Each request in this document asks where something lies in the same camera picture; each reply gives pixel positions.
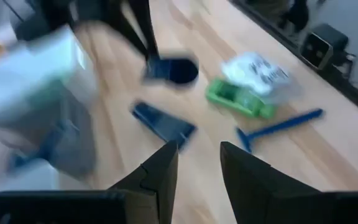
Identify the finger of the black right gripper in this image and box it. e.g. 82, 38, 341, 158
128, 0, 160, 60
104, 0, 150, 59

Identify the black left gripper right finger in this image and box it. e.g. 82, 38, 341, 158
219, 141, 323, 224

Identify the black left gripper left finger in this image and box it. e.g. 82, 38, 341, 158
109, 140, 179, 224

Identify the dark blue round cup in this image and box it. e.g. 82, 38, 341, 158
143, 55, 200, 85

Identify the dark blue comb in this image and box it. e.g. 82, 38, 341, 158
131, 101, 197, 150

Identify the dark blue disposable razor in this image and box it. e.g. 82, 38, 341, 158
235, 108, 324, 153

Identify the clear cotton swab bag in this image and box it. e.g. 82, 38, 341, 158
221, 51, 303, 105

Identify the white clear plastic bin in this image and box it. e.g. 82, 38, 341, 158
0, 26, 98, 116

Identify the brown translucent plastic bin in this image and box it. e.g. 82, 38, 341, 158
0, 80, 98, 181

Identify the green floss pick box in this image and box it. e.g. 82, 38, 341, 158
205, 77, 276, 119

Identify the black table-level camera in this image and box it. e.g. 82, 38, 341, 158
300, 23, 357, 71

